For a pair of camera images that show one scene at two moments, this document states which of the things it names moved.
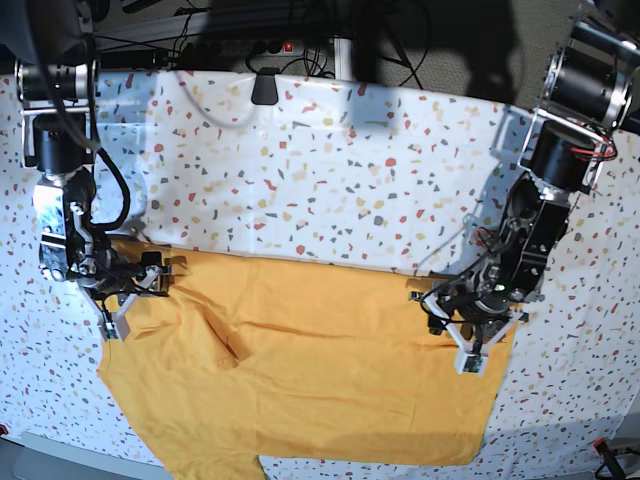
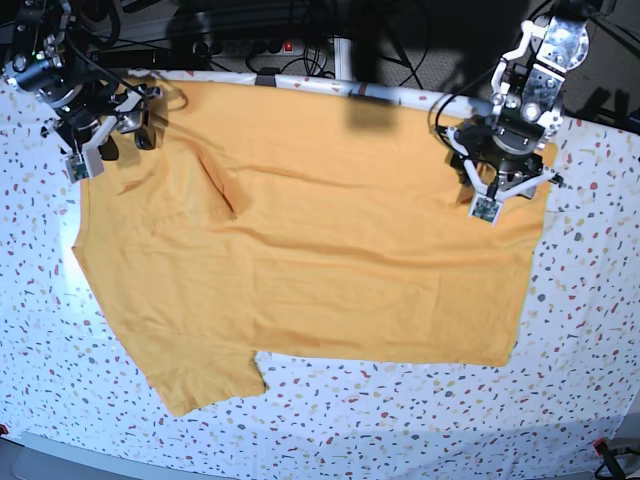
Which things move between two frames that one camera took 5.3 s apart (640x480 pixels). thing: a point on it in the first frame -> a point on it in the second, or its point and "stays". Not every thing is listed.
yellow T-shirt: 249,356 -> 299,220
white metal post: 343,63 stays
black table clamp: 265,90 stays
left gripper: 116,277 -> 85,126
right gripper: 467,304 -> 500,157
